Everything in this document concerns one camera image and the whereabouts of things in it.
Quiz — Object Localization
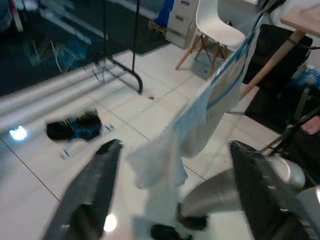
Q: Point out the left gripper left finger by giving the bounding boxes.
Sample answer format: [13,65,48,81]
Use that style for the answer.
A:
[44,139,124,240]

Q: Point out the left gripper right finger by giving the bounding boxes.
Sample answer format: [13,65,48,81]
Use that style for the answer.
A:
[229,141,320,240]

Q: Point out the white shirt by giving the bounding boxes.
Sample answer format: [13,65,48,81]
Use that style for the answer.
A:
[126,23,262,226]

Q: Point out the thin blue hanger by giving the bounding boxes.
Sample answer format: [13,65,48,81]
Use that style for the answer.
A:
[59,122,116,160]

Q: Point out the crumpled black cloth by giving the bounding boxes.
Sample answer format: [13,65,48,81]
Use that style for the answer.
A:
[46,109,105,144]

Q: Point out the black floor mat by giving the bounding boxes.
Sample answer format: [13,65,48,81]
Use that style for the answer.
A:
[244,86,320,187]
[0,0,173,97]

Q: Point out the bare person foot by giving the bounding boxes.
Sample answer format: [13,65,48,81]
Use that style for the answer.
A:
[300,114,320,136]

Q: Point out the light wooden table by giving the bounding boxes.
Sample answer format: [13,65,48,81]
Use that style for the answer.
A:
[239,7,320,99]

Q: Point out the black metal clothes rack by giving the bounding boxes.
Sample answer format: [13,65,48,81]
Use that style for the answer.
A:
[101,0,145,95]

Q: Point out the tan sandal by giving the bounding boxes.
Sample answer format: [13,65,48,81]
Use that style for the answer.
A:
[147,19,169,34]

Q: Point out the white chair wooden legs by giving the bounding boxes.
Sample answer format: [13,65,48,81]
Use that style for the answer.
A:
[174,0,247,77]

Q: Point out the white drawer cabinet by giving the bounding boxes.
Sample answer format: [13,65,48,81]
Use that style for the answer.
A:
[165,0,202,50]

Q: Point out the blue trouser leg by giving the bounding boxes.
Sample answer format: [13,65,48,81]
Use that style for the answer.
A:
[152,0,176,28]

